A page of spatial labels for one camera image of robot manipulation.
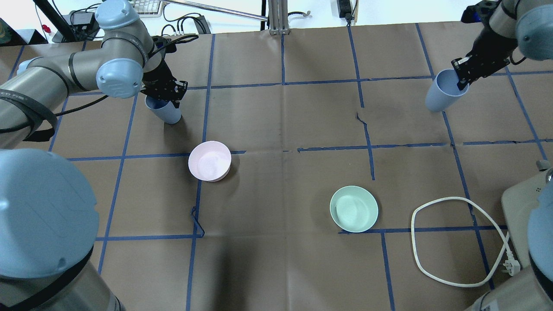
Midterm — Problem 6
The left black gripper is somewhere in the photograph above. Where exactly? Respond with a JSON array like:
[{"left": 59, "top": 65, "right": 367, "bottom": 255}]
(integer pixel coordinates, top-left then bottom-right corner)
[{"left": 140, "top": 56, "right": 188, "bottom": 109}]

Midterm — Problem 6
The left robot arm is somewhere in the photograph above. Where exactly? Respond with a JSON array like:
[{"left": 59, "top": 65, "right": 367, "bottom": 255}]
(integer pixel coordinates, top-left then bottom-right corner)
[{"left": 0, "top": 0, "right": 199, "bottom": 311}]

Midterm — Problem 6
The grey white appliance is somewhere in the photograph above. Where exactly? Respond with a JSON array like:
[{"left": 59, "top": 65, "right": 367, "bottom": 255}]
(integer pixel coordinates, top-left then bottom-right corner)
[{"left": 501, "top": 160, "right": 552, "bottom": 268}]

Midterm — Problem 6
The aluminium frame post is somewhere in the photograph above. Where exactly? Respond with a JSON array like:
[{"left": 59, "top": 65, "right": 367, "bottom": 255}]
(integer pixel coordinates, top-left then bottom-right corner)
[{"left": 267, "top": 0, "right": 290, "bottom": 35}]

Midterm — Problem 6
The mint green bowl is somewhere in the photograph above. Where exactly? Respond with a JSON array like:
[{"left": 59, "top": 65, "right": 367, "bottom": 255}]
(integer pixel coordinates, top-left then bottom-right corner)
[{"left": 329, "top": 185, "right": 379, "bottom": 234}]

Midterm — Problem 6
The white power cable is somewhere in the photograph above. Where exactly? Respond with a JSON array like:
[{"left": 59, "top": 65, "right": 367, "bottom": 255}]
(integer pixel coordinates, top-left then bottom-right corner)
[{"left": 410, "top": 197, "right": 521, "bottom": 288}]

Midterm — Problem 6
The blue cup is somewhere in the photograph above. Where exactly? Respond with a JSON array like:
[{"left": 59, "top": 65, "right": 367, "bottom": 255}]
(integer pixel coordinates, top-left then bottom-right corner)
[
  {"left": 145, "top": 96, "right": 181, "bottom": 124},
  {"left": 425, "top": 69, "right": 470, "bottom": 112}
]

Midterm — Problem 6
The pink bowl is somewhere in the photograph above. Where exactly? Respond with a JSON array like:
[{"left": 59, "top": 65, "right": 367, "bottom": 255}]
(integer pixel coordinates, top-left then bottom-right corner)
[{"left": 188, "top": 140, "right": 232, "bottom": 182}]

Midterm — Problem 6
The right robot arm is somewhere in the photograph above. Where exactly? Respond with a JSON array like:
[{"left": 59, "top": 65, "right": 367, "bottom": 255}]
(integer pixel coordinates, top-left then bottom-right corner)
[{"left": 451, "top": 0, "right": 553, "bottom": 90}]

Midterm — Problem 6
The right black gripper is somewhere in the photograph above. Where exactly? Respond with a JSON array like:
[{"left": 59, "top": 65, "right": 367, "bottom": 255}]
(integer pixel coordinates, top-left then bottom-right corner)
[{"left": 451, "top": 28, "right": 514, "bottom": 90}]

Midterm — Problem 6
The metal rod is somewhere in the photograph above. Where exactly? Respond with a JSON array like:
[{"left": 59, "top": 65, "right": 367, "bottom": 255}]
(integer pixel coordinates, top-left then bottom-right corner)
[{"left": 164, "top": 0, "right": 268, "bottom": 22}]

